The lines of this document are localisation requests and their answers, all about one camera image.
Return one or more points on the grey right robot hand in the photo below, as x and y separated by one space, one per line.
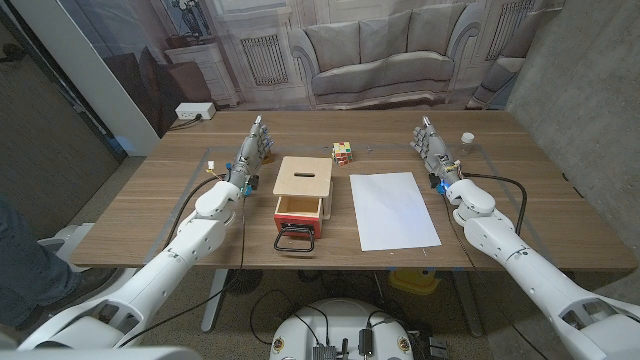
437 152

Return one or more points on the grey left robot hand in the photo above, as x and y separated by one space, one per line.
249 155

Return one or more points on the white paper sheet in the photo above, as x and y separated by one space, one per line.
390 210

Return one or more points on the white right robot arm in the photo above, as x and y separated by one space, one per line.
525 270

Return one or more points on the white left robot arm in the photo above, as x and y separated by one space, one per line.
165 265

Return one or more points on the red-fronted wooden drawer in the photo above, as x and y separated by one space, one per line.
295 222

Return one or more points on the rubik's cube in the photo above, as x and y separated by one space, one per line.
342 152

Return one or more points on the orange wooden block with holes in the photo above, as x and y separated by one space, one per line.
269 159

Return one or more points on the clear bottle with white cap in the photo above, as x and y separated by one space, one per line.
467 142

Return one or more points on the wooden box with slot lid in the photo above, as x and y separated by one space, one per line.
302 175

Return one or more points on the white power strip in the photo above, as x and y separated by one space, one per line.
195 110

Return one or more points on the printed living room backdrop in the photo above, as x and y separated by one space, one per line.
380 50

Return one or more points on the black round floor object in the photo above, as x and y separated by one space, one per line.
242 281

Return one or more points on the yellow object under table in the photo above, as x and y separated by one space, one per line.
415 282

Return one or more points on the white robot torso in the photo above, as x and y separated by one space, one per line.
340 320

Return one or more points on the grey floor box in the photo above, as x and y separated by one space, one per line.
439 348

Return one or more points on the white floor base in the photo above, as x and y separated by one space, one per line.
65 237

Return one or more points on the dark shoe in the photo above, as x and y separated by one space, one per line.
92 282

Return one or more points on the person's leg in jeans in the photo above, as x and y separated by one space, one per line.
25 270

